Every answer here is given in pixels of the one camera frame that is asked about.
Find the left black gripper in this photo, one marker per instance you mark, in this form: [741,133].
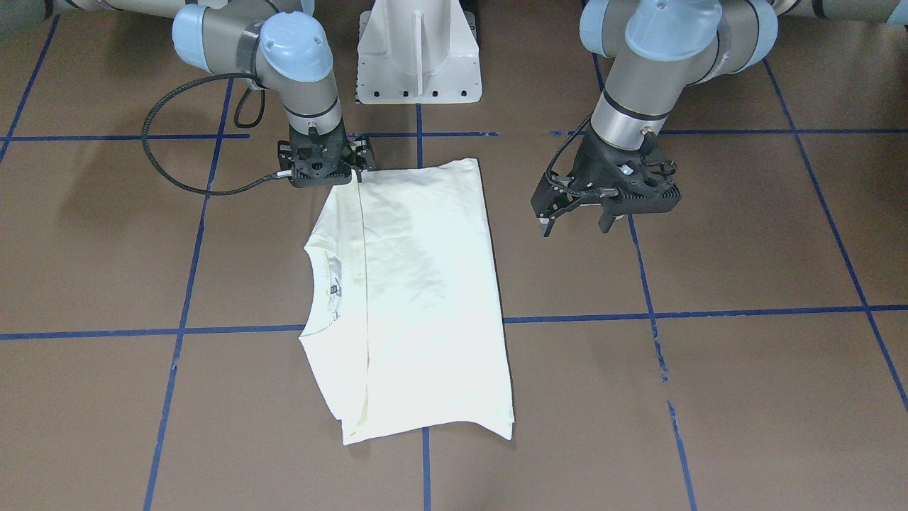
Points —
[588,162]

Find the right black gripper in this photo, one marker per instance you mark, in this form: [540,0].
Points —
[285,152]

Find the cream long-sleeve shirt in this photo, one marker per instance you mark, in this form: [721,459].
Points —
[405,329]

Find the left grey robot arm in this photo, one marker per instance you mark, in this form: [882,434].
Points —
[658,48]

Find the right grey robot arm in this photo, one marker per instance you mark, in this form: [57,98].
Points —
[272,45]

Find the white mounting column with base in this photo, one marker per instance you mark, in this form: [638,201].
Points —
[417,52]

